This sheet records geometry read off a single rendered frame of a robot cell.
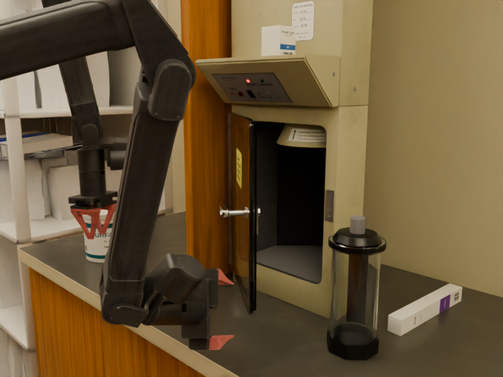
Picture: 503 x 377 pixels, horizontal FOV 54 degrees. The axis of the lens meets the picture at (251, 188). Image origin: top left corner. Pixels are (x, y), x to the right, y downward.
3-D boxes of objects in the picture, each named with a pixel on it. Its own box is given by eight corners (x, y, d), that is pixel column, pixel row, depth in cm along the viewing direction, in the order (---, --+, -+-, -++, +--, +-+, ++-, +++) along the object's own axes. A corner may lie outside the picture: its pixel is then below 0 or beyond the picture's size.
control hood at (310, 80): (230, 102, 123) (230, 61, 121) (340, 107, 101) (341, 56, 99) (194, 104, 115) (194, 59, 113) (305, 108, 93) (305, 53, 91)
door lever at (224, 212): (240, 209, 109) (240, 197, 108) (247, 220, 100) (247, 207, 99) (215, 209, 108) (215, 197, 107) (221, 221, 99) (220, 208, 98)
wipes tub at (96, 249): (115, 246, 161) (113, 201, 158) (138, 256, 152) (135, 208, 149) (78, 256, 152) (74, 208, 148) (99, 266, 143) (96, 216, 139)
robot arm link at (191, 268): (101, 280, 81) (105, 319, 75) (137, 230, 78) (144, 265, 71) (163, 299, 88) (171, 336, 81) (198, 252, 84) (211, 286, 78)
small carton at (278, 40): (277, 57, 106) (277, 28, 105) (295, 57, 103) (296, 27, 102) (261, 57, 103) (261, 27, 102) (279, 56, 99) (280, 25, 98)
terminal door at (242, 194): (233, 265, 130) (233, 111, 122) (253, 317, 101) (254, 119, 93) (230, 265, 130) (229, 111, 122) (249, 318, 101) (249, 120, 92)
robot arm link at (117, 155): (79, 114, 112) (80, 124, 104) (132, 113, 115) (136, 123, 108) (83, 164, 116) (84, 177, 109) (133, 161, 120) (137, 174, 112)
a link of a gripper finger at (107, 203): (120, 233, 118) (117, 194, 116) (102, 240, 111) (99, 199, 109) (96, 231, 120) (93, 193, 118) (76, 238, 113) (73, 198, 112)
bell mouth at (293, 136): (307, 138, 132) (307, 117, 131) (364, 143, 120) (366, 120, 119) (261, 143, 119) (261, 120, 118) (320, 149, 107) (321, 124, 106)
